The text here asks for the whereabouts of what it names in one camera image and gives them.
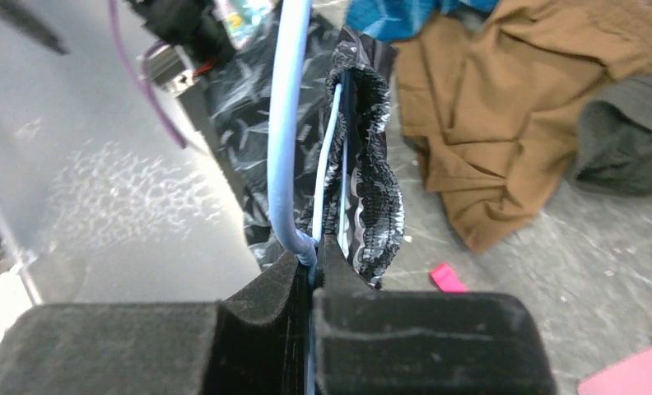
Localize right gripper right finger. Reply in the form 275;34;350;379
312;235;557;394

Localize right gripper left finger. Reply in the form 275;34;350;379
0;253;309;394

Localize dark leaf print shorts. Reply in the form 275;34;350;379
205;11;404;287

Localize blue wire hanger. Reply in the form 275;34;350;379
266;0;352;268

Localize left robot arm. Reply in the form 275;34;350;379
129;0;236;65

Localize brown shorts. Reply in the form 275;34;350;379
396;1;652;253

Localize pink plastic clip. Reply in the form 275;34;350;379
430;263;468;293

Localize pink clipboard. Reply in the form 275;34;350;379
577;347;652;395

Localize blue leaf print garment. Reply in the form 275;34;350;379
346;0;499;42

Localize olive green garment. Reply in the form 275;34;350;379
569;75;652;196

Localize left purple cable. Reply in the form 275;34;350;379
106;0;191;151

